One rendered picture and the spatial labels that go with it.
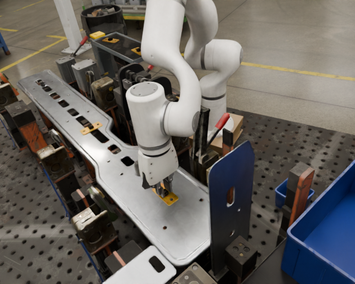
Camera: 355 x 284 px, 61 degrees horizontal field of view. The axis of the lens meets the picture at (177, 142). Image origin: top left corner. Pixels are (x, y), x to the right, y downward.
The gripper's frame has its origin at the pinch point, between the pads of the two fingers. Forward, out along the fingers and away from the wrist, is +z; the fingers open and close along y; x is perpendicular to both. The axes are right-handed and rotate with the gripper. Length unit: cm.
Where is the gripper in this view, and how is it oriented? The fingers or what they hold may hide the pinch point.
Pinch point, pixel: (163, 187)
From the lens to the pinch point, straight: 85.8
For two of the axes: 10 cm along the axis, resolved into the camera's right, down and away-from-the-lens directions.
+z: 1.1, 7.7, 6.3
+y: -7.6, 4.7, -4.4
